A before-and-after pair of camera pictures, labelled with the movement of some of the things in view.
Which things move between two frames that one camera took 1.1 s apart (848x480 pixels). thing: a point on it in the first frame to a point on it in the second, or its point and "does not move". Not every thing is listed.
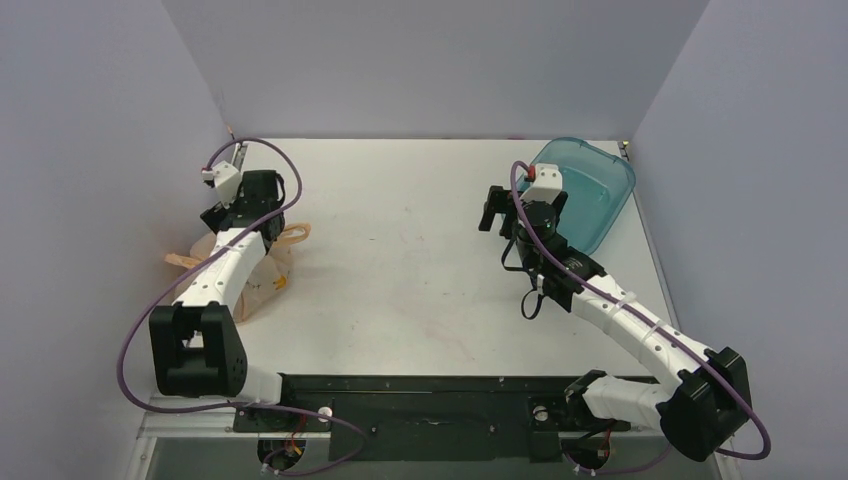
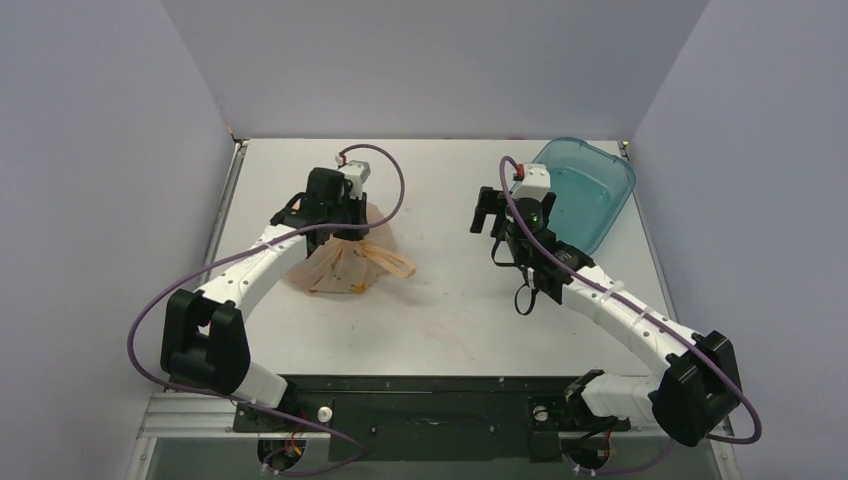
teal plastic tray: x=597 y=183 does not move
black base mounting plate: x=424 y=417 does not move
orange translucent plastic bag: x=273 y=274 to x=349 y=263
